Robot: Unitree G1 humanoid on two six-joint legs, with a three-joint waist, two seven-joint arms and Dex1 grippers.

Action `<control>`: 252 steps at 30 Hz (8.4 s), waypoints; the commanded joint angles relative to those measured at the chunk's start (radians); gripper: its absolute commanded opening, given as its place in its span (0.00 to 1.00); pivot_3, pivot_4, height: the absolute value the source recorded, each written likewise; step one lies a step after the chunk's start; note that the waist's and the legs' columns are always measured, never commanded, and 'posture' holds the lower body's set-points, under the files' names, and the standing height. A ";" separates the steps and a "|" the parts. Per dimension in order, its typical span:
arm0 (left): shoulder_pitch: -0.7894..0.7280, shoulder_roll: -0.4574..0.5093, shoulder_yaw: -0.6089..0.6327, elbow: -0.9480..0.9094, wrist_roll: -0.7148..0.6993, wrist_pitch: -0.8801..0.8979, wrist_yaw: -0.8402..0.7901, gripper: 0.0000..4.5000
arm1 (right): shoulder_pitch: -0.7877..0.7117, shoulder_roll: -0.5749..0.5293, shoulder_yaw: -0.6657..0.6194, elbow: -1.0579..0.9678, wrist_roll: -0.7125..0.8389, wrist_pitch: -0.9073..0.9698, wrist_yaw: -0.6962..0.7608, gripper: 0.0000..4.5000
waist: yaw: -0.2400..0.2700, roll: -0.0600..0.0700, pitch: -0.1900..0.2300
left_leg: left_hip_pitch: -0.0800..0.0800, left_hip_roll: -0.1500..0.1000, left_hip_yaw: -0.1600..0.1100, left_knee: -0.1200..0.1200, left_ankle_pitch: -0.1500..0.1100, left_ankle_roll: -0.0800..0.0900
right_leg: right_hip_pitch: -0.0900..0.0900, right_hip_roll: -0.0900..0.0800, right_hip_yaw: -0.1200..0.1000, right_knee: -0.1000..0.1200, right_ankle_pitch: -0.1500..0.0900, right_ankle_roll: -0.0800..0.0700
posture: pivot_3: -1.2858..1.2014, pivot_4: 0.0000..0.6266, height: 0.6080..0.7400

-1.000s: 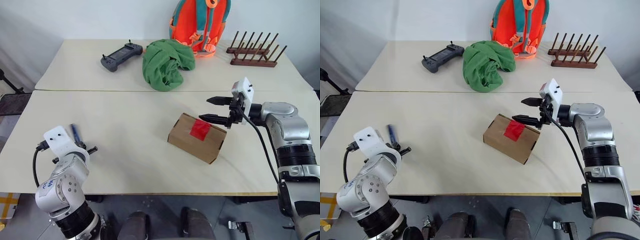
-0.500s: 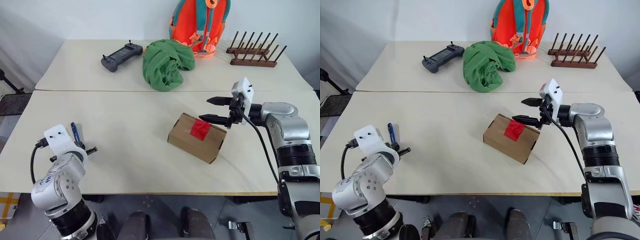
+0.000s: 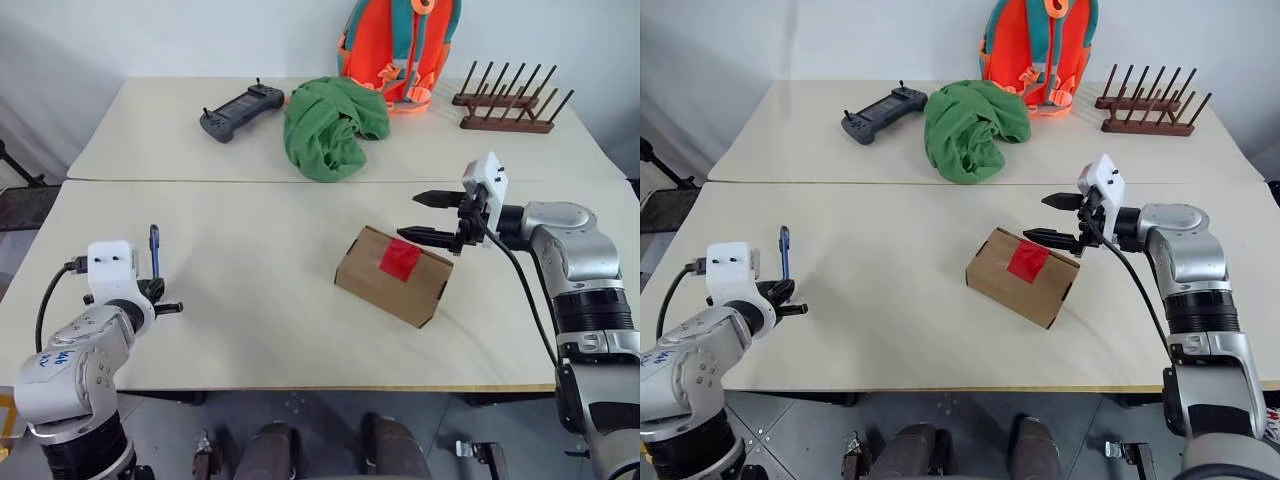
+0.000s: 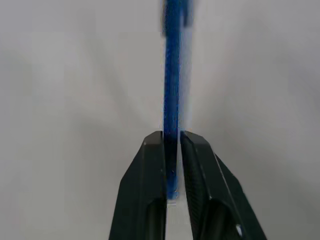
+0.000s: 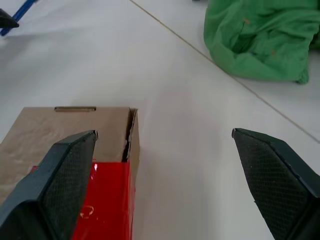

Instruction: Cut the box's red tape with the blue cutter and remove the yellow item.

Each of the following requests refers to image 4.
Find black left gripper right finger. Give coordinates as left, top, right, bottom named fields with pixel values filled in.
left=180, top=130, right=269, bottom=240

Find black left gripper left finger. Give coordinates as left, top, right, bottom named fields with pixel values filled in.
left=107, top=130, right=168, bottom=240

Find blue pen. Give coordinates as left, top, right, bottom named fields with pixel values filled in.
left=159, top=0, right=194, bottom=207

